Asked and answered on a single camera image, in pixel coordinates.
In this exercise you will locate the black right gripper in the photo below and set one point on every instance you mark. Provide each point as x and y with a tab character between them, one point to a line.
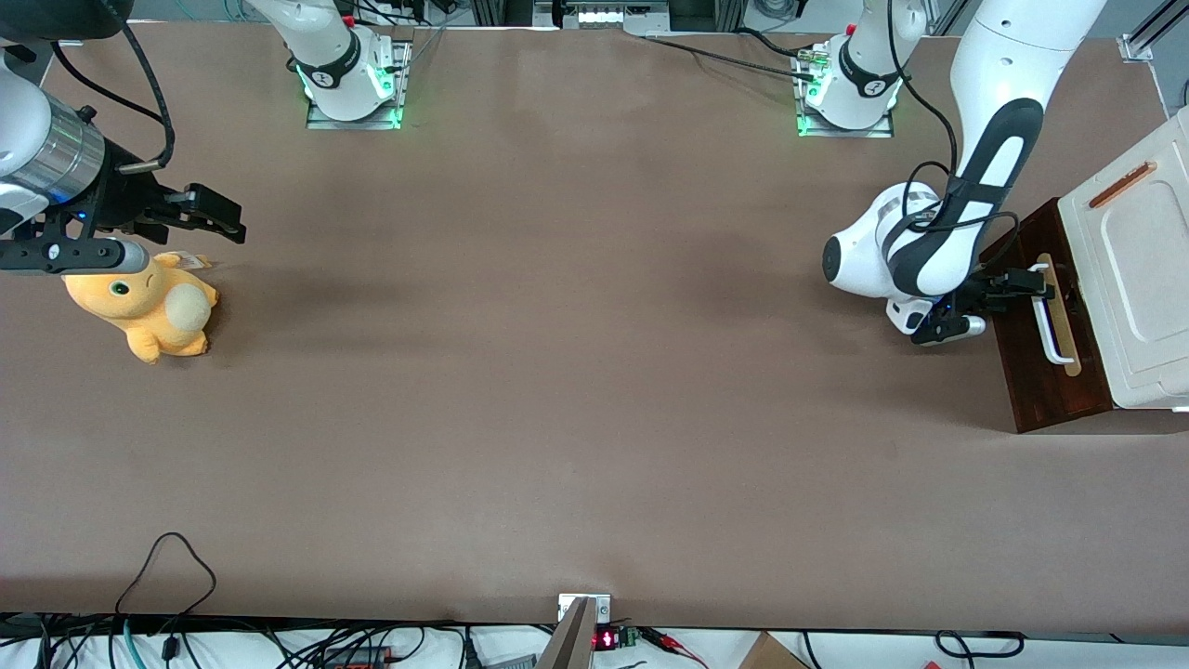
127	198

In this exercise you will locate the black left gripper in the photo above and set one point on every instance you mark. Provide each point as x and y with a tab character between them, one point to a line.
977	292

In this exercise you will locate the white-topped wooden drawer cabinet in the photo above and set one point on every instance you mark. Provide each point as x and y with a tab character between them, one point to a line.
1152	279

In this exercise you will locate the orange plush toy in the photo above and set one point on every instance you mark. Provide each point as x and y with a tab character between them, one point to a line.
139	311

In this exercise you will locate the brown strip on cabinet top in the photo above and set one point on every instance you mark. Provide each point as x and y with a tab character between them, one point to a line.
1122	184

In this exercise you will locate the brown cardboard piece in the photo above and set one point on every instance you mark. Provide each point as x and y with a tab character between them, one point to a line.
771	653

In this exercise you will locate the white lit box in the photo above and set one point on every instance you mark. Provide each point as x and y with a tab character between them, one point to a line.
613	14

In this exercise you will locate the red clip leads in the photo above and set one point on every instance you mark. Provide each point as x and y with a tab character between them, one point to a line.
673	646

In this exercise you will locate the red LED display board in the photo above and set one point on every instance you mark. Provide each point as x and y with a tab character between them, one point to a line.
608	639

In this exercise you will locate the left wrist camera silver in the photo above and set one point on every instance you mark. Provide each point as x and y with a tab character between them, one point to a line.
973	326

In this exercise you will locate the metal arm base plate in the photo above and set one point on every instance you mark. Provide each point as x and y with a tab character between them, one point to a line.
817	130
320	121

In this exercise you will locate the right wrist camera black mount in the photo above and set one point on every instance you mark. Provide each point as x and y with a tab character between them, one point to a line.
65	255

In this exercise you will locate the aluminium profile frame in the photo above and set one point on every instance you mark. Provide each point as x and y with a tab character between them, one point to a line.
1147	32

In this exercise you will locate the silver camera mount bracket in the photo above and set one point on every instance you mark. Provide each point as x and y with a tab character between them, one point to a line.
581	613

